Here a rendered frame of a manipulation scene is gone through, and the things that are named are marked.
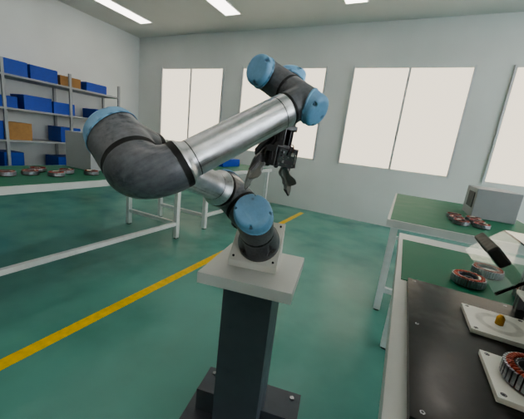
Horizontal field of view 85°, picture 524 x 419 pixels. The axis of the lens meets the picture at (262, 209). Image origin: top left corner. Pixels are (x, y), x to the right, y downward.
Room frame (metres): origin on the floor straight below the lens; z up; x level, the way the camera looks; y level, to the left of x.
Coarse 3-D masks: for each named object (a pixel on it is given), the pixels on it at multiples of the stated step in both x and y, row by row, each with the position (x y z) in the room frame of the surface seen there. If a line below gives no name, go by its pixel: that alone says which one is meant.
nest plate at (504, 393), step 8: (480, 352) 0.57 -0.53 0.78; (488, 352) 0.57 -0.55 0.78; (488, 360) 0.55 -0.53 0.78; (496, 360) 0.55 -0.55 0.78; (488, 368) 0.52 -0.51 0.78; (496, 368) 0.52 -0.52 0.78; (488, 376) 0.50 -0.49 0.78; (496, 376) 0.50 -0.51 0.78; (496, 384) 0.48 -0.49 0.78; (504, 384) 0.48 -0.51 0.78; (496, 392) 0.46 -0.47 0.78; (504, 392) 0.46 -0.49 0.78; (512, 392) 0.46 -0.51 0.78; (520, 392) 0.46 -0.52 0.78; (496, 400) 0.45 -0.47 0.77; (504, 400) 0.44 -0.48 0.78; (512, 400) 0.44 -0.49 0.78; (520, 400) 0.44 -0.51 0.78; (520, 408) 0.43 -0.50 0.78
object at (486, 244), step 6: (480, 234) 0.54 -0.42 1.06; (486, 234) 0.53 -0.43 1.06; (480, 240) 0.51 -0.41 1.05; (486, 240) 0.50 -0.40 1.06; (486, 246) 0.47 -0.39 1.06; (492, 246) 0.46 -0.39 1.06; (498, 246) 0.46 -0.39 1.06; (492, 252) 0.45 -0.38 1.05; (498, 252) 0.45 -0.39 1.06; (492, 258) 0.45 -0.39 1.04; (498, 258) 0.45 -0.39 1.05; (504, 258) 0.44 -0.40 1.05; (498, 264) 0.45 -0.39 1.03; (504, 264) 0.44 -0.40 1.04; (510, 264) 0.44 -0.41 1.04
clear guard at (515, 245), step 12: (492, 240) 0.57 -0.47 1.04; (504, 240) 0.54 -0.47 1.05; (516, 240) 0.51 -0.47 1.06; (468, 252) 0.58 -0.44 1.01; (480, 252) 0.55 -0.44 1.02; (504, 252) 0.49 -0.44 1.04; (516, 252) 0.47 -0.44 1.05; (480, 264) 0.50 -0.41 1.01; (492, 264) 0.47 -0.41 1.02; (516, 264) 0.43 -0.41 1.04; (492, 276) 0.44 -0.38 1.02; (504, 276) 0.42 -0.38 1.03; (516, 276) 0.40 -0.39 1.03; (492, 288) 0.40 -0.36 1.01; (504, 288) 0.39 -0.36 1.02
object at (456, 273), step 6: (456, 270) 1.05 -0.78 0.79; (462, 270) 1.07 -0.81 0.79; (450, 276) 1.06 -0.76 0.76; (456, 276) 1.02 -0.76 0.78; (462, 276) 1.00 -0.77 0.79; (468, 276) 1.04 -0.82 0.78; (474, 276) 1.04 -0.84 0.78; (480, 276) 1.02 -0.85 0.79; (456, 282) 1.01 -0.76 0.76; (462, 282) 0.99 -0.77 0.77; (468, 282) 0.98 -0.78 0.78; (474, 282) 0.98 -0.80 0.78; (480, 282) 0.98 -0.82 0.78; (486, 282) 0.98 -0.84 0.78; (474, 288) 0.97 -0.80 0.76; (480, 288) 0.97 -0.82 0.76
